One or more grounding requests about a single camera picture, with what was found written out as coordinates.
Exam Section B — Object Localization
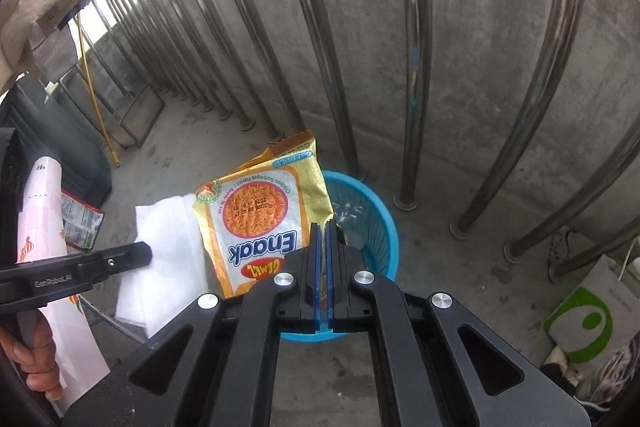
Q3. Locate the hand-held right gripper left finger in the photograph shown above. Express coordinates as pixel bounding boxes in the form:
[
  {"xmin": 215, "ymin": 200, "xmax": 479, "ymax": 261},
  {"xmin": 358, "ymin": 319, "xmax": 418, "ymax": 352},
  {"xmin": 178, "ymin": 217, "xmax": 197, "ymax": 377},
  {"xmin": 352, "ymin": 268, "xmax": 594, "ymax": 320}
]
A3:
[{"xmin": 62, "ymin": 223, "xmax": 326, "ymax": 427}]

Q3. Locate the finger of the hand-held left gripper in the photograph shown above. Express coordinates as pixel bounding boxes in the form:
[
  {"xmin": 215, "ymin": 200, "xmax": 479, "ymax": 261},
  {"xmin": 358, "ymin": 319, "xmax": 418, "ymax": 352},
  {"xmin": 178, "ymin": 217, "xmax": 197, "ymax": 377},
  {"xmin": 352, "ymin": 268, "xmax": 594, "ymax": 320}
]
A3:
[{"xmin": 75, "ymin": 242, "xmax": 153, "ymax": 293}]

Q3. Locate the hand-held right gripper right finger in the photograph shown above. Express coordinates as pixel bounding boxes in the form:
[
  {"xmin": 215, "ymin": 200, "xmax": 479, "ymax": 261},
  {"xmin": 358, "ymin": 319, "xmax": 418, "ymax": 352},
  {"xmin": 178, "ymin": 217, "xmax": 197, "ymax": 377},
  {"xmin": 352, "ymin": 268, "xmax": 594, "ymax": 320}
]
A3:
[{"xmin": 327, "ymin": 222, "xmax": 591, "ymax": 427}]

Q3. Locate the white tissue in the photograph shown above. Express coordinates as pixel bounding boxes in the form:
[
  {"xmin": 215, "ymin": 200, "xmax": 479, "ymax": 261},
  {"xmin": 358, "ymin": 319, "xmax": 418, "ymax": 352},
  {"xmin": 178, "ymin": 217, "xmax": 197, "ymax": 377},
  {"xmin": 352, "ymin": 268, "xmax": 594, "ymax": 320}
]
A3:
[{"xmin": 115, "ymin": 194, "xmax": 211, "ymax": 338}]

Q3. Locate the blue mesh wastebasket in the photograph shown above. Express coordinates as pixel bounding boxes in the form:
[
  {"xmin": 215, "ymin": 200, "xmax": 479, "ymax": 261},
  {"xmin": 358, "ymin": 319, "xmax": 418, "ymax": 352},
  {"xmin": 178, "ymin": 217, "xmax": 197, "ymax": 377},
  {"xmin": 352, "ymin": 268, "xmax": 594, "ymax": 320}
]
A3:
[{"xmin": 277, "ymin": 170, "xmax": 400, "ymax": 344}]

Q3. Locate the yellow noodle packet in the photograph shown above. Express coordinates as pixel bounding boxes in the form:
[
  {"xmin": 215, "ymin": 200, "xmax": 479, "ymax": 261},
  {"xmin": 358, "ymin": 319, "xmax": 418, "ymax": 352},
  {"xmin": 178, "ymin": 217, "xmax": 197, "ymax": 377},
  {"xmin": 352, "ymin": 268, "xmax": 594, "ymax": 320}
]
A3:
[{"xmin": 192, "ymin": 129, "xmax": 335, "ymax": 300}]

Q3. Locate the person's left hand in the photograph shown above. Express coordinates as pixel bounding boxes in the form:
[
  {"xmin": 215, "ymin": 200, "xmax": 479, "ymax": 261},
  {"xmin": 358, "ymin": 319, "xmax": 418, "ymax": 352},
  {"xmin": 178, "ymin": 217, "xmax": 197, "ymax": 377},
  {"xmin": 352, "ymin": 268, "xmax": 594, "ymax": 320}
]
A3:
[{"xmin": 0, "ymin": 312, "xmax": 63, "ymax": 400}]

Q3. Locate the green and white wrapper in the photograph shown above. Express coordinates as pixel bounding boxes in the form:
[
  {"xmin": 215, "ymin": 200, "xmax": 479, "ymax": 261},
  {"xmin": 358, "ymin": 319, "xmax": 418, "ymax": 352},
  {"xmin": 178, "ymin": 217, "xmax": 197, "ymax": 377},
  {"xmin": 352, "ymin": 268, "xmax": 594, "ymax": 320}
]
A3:
[{"xmin": 61, "ymin": 189, "xmax": 105, "ymax": 250}]

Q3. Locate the pink printed tablecloth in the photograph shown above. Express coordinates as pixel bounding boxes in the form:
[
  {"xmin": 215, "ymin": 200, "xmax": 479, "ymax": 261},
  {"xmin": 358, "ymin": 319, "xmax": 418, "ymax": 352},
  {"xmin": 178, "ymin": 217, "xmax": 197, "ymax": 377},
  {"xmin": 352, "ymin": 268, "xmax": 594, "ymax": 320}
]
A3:
[{"xmin": 17, "ymin": 154, "xmax": 111, "ymax": 403}]

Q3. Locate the checked hanging cloth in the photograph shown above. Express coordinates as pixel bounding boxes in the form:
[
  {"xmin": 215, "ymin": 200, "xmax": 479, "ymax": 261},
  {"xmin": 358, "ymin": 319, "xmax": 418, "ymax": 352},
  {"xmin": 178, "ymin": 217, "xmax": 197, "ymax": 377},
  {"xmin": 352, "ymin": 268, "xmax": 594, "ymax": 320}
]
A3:
[{"xmin": 30, "ymin": 24, "xmax": 78, "ymax": 82}]

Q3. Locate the metal balcony railing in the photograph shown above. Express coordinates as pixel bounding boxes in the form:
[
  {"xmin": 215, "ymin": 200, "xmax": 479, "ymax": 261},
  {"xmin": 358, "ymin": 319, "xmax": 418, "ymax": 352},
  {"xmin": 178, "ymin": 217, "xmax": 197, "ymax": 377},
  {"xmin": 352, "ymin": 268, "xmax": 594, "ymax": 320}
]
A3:
[{"xmin": 75, "ymin": 0, "xmax": 640, "ymax": 283}]

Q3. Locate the white and green paper bag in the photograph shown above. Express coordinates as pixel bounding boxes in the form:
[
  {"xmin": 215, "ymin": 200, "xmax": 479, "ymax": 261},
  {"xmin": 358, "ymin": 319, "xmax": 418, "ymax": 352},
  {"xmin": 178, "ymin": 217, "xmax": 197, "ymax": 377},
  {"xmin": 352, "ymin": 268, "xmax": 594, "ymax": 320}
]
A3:
[{"xmin": 544, "ymin": 252, "xmax": 640, "ymax": 365}]

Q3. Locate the patterned cloth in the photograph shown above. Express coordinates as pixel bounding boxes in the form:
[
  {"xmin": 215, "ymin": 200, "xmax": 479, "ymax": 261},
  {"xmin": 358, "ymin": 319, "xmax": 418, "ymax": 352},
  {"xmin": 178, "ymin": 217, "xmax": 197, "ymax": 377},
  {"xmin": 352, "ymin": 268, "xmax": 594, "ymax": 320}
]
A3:
[{"xmin": 540, "ymin": 342, "xmax": 640, "ymax": 413}]

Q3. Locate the yellow broom handle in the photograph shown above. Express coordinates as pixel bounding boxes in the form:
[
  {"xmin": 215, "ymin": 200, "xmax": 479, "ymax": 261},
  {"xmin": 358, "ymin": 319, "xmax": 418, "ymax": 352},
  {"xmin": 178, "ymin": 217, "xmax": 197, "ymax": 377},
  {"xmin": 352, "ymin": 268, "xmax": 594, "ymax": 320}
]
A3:
[{"xmin": 75, "ymin": 19, "xmax": 122, "ymax": 168}]

